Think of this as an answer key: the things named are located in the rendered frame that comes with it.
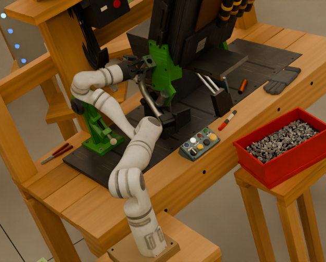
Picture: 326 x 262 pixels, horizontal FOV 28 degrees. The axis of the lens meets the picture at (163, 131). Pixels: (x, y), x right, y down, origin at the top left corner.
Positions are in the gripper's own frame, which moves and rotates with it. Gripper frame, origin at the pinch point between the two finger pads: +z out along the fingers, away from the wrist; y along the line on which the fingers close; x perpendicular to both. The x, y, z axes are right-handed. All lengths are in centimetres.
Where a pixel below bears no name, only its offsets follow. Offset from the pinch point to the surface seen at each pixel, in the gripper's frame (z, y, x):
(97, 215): -45, -46, 12
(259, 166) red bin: 6, -61, -20
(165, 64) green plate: 2.9, -5.8, -7.8
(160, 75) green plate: 2.8, -7.0, -0.9
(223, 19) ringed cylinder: 20.8, -4.9, -30.5
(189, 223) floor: 44, -55, 103
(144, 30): 12.2, 17.2, 5.3
